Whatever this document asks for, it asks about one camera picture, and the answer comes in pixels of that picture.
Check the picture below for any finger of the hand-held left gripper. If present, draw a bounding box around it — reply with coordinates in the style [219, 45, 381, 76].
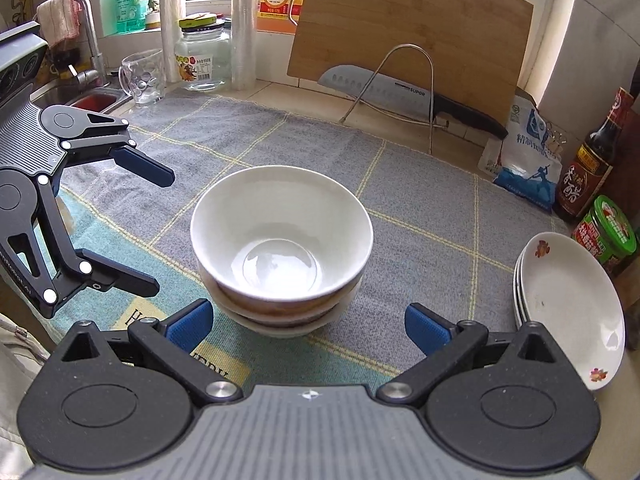
[0, 177, 161, 318]
[37, 109, 176, 188]

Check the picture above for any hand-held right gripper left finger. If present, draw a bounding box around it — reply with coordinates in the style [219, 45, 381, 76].
[60, 298, 243, 407]

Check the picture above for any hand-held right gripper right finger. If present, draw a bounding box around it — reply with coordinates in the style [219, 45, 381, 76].
[375, 302, 571, 406]

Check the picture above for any white bowl with pink flowers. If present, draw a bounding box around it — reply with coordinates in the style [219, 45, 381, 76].
[220, 300, 346, 338]
[197, 260, 362, 323]

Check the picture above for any white plate with fruit print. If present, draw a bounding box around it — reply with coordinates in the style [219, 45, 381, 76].
[513, 255, 526, 326]
[516, 245, 531, 328]

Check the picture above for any plain white bowl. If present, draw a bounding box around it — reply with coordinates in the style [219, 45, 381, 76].
[190, 165, 375, 303]

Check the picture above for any white plate with centre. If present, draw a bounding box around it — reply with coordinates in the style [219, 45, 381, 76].
[520, 231, 626, 392]

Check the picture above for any steel sink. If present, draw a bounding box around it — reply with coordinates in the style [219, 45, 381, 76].
[30, 75, 131, 116]

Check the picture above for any glass mug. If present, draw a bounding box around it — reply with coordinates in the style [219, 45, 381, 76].
[117, 49, 167, 106]

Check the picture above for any pink and white dishcloth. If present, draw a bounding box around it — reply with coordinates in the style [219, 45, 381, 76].
[36, 0, 82, 50]

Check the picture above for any glass jar with dark lid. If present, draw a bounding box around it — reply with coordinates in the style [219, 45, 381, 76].
[175, 11, 233, 92]

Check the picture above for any steel faucet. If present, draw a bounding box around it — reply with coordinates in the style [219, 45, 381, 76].
[65, 0, 111, 91]

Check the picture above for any grey checked mat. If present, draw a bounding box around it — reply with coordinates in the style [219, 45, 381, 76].
[47, 92, 576, 391]

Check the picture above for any short plastic wrap roll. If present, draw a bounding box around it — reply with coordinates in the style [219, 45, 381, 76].
[159, 0, 183, 84]

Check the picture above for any person's beige jacket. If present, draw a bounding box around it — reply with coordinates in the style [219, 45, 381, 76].
[0, 312, 51, 480]

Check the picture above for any tall plastic wrap roll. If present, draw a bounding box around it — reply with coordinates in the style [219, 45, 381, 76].
[231, 0, 260, 87]

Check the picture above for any white and blue salt bag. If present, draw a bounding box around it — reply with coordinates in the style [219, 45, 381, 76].
[477, 92, 563, 211]

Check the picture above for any green lidded sauce jar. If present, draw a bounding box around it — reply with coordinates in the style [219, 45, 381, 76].
[571, 195, 638, 276]

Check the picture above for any dark vinegar bottle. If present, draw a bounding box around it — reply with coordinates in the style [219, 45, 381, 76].
[554, 86, 635, 224]

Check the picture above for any bunch of binder clips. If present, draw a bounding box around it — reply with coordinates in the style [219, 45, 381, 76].
[545, 120, 571, 161]

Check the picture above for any bamboo cutting board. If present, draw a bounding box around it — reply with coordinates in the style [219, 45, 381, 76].
[286, 0, 534, 108]

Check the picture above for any kitchen knife with black handle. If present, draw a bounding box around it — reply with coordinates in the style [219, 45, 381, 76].
[317, 65, 509, 140]

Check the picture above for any metal wire rack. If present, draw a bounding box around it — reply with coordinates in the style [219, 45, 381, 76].
[339, 43, 451, 156]

